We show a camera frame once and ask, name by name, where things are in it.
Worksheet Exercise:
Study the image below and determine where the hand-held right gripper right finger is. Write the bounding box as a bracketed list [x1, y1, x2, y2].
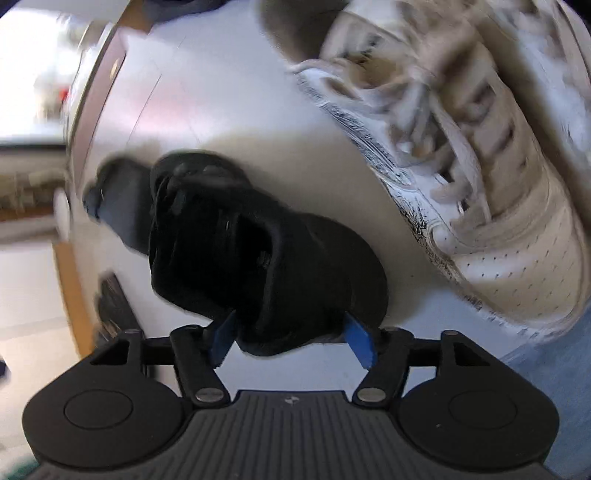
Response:
[344, 311, 494, 406]

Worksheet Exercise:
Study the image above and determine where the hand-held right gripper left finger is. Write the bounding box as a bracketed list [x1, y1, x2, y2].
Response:
[90, 310, 239, 408]

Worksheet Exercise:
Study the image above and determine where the black sneaker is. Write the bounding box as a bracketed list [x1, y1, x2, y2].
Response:
[148, 151, 389, 357]

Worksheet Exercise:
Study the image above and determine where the person's leg in jeans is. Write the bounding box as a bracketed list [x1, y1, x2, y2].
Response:
[501, 309, 591, 480]

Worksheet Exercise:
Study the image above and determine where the black buckle clog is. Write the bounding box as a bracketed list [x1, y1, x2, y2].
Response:
[82, 157, 155, 252]

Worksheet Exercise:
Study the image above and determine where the white lace-up sneaker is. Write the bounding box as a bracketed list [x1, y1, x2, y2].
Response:
[259, 0, 591, 344]

